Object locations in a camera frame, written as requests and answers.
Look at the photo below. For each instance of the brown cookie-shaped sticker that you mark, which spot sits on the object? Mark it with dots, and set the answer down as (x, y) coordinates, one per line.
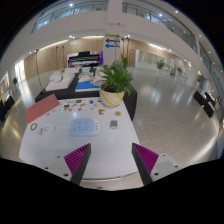
(101, 112)

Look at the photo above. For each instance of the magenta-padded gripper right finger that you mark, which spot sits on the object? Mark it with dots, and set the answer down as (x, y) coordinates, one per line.
(146, 159)

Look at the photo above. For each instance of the black piano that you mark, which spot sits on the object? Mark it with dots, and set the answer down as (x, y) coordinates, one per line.
(85, 56)

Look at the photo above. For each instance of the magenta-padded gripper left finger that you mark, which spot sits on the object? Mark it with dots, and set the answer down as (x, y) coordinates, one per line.
(78, 158)

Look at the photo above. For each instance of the small potted plant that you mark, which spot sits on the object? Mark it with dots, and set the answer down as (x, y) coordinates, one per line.
(15, 81)

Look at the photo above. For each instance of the round yellow sticker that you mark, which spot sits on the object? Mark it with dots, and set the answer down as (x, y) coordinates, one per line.
(96, 105)

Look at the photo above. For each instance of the grey charger block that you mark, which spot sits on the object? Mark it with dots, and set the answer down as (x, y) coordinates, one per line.
(114, 124)

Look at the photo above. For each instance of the black floor lamp stand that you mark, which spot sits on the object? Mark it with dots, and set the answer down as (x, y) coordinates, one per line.
(37, 70)

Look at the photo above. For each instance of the green plant in striped pot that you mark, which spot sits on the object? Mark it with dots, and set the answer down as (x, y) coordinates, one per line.
(111, 98)

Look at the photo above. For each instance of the group of black chairs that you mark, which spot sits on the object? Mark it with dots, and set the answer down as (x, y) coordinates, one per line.
(203, 101)
(6, 106)

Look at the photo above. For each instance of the pink flat board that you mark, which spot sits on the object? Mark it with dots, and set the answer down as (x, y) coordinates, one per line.
(41, 108)

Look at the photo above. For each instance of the small blue sticker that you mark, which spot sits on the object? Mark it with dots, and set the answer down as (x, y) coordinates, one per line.
(91, 101)

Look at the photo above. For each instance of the light blue power strip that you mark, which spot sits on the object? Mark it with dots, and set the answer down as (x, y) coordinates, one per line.
(83, 127)

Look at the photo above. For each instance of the round orange sticker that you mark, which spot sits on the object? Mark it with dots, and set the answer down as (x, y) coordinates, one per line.
(117, 113)

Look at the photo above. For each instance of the sign with coloured arrows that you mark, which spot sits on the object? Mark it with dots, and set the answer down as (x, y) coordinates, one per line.
(112, 40)

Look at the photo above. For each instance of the white sheet with colourful stickers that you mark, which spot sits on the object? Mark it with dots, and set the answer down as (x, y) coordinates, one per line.
(74, 105)

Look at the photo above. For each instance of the blue mat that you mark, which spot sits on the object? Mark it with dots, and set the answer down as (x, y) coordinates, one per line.
(86, 86)

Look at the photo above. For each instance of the potted palm plant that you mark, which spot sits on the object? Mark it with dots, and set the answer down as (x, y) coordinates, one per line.
(160, 65)

